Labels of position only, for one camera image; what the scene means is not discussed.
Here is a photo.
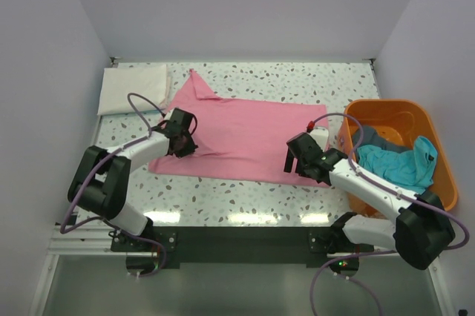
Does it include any folded white t shirt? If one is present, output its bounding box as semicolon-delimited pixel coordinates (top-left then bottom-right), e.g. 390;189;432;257
97;64;171;116

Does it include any orange plastic basket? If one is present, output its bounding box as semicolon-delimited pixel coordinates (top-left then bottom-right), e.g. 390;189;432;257
344;99;459;211

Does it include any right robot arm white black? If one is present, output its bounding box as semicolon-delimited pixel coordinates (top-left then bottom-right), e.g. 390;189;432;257
284;132;455;270

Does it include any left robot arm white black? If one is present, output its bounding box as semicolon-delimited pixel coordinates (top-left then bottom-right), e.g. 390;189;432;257
68;108;197;251

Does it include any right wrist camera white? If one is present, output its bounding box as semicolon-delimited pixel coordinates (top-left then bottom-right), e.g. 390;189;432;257
309;126;330;151

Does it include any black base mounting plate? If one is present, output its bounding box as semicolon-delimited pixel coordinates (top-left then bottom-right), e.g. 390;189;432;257
109;226;373;271

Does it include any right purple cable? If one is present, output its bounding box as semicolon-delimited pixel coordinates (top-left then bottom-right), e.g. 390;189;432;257
306;112;469;316

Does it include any pink t shirt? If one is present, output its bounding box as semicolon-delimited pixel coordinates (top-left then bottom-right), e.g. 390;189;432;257
148;70;327;186

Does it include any turquoise t shirt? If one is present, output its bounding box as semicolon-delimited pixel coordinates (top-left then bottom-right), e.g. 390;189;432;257
357;136;438;194

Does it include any grey t shirt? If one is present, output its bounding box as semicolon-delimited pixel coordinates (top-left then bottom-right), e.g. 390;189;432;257
352;125;409;153

